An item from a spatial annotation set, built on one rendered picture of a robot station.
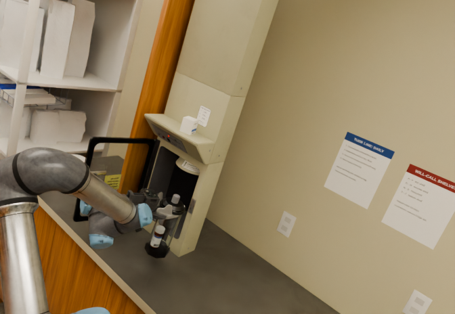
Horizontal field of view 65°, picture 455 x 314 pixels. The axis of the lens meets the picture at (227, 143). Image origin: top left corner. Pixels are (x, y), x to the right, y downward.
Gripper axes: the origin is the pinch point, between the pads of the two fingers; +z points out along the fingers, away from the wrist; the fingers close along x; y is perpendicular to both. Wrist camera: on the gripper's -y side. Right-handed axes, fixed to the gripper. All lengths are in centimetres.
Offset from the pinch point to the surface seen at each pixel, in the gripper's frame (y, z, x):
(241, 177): 6, 50, 24
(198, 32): 68, 1, 27
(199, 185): 10.0, 11.8, 3.7
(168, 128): 29.2, -5.1, 14.4
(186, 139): 29.4, -1.4, 4.4
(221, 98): 48.1, 9.3, 6.9
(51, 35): 37, -37, 123
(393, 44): 92, 62, -17
